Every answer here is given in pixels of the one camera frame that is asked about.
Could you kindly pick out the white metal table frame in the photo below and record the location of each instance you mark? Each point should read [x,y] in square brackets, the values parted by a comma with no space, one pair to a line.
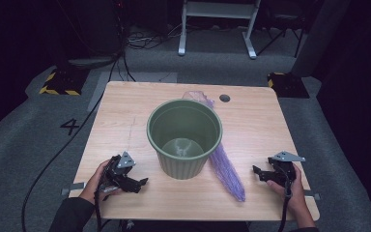
[217,9]

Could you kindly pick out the person's right hand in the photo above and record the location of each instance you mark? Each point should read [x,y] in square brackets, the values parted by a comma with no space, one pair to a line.
[298,196]

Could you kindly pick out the purple plastic bag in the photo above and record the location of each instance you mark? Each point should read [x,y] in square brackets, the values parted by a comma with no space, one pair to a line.
[227,174]

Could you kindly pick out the grey metal table bracket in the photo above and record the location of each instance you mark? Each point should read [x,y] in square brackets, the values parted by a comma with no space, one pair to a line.
[314,195]
[75,187]

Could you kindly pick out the black table grommet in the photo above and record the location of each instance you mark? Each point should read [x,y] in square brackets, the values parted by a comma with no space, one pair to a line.
[224,98]

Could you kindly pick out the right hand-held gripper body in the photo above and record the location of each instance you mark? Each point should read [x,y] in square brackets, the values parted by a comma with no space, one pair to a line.
[283,170]

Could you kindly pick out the dark equipment rack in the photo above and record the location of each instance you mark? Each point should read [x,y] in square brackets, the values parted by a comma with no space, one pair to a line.
[93,32]

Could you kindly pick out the black yellow striped floor base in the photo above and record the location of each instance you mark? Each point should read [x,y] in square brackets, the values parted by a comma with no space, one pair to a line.
[66,82]
[288,85]

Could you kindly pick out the grey column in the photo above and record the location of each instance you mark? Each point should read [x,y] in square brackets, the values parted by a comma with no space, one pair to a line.
[319,38]

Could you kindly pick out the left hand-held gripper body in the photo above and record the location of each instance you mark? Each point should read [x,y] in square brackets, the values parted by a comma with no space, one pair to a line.
[117,177]

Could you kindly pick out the black tripod stand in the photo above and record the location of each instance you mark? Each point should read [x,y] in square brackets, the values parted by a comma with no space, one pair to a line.
[271,43]

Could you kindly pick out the green ribbed plastic bin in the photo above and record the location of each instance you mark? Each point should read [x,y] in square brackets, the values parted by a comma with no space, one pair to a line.
[183,129]

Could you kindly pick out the person's left hand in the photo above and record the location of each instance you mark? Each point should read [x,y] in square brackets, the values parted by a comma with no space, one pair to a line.
[93,187]

